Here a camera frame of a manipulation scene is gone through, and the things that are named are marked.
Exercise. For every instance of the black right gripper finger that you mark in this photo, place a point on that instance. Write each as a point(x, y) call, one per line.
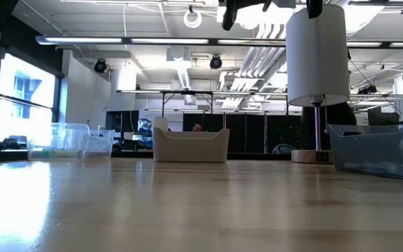
point(229, 15)
point(315, 8)

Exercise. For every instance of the white shade table lamp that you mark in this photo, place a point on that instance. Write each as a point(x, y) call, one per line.
point(317, 56)

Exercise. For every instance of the black round ceiling speaker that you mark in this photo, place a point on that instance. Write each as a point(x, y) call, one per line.
point(215, 62)
point(100, 66)

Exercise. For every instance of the long ceiling light bar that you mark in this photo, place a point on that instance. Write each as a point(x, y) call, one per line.
point(170, 41)

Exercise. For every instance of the black monitor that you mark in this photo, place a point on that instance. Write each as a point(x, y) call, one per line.
point(122, 122)
point(383, 116)

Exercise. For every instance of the beige plastic bin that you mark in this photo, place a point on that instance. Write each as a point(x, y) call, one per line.
point(189, 147)

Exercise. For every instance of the blue office chair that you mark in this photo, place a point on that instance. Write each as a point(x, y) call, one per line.
point(145, 129)

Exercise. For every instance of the white chair back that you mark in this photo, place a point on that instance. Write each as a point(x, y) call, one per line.
point(282, 149)

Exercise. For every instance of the dark grey translucent bin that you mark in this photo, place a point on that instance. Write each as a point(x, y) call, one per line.
point(373, 150)

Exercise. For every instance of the clear plastic container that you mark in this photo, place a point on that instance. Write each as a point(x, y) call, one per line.
point(65, 140)

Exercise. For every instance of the large window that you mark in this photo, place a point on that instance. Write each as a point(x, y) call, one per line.
point(26, 87)

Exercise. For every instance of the silver ventilation duct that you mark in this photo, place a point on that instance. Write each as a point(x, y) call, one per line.
point(184, 77)

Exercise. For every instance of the black partition wall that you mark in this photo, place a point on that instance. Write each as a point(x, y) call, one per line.
point(243, 133)

